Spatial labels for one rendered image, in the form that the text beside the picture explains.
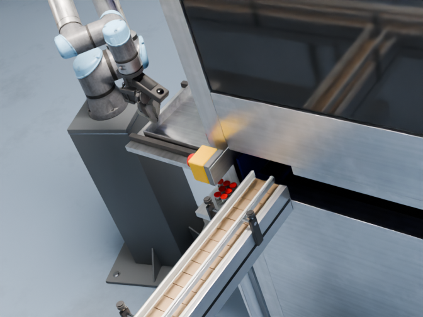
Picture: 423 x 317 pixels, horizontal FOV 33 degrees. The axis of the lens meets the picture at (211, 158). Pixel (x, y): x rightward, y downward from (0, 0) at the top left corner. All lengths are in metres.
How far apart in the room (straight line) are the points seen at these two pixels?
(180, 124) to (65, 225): 1.36
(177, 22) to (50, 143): 2.44
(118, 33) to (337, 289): 0.98
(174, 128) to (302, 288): 0.64
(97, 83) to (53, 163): 1.42
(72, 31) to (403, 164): 1.09
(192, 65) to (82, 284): 1.64
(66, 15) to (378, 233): 1.13
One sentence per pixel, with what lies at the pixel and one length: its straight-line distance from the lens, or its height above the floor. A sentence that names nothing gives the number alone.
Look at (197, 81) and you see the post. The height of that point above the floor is 1.24.
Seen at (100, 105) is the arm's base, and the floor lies 0.85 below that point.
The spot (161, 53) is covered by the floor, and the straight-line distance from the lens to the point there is 4.42.
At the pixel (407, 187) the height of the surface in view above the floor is 1.05.
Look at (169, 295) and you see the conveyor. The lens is 1.73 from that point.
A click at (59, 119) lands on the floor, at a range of 4.21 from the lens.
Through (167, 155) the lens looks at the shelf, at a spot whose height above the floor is 0.88.
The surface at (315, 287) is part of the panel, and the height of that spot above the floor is 0.50.
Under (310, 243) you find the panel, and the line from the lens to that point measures 2.02.
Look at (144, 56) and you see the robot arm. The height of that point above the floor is 0.96.
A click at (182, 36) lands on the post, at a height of 1.37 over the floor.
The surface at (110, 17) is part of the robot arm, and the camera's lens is 2.20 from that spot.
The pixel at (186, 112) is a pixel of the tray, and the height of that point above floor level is 0.88.
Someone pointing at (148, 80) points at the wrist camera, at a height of 1.07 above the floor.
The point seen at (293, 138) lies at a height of 1.12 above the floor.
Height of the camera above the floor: 2.22
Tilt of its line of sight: 39 degrees down
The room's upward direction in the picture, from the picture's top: 20 degrees counter-clockwise
